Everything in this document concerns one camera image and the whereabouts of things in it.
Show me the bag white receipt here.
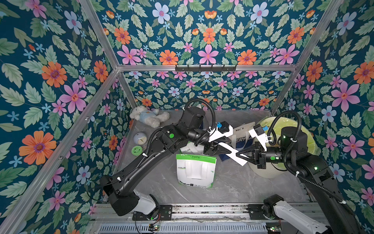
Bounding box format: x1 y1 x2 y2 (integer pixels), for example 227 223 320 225
218 142 248 166

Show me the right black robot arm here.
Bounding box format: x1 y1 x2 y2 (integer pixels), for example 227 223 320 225
236 111 365 234

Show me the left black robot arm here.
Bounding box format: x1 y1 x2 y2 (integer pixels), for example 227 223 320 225
99 98 234 219

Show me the right blue white bag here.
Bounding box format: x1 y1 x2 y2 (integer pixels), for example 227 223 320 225
217 122 255 166

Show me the white trash bin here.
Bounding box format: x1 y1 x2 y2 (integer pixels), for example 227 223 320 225
249 162 287 179

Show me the middle green white bag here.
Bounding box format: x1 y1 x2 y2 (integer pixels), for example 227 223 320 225
180 142 204 155

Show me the green white bag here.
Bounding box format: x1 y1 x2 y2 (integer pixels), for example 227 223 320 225
180 142 204 155
176 154 217 188

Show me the front green white bag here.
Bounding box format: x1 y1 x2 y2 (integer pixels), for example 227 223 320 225
176 154 217 188

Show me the yellow-green bin liner bag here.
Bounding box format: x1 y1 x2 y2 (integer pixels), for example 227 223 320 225
258 117 318 155

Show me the white blue plush bear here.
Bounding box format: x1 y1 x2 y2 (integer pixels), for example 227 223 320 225
130 105 169 129

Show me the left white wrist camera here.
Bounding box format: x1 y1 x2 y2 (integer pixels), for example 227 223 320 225
208 121 233 142

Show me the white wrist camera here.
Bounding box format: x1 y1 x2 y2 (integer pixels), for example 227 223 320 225
248 124 271 152
208 121 233 142

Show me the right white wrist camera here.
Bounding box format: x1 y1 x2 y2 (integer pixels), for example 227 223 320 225
248 124 271 152

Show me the black wall hook rail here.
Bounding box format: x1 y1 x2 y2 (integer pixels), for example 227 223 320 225
174 65 237 73

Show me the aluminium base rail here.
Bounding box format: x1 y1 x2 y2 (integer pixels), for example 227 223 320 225
93 203 322 224

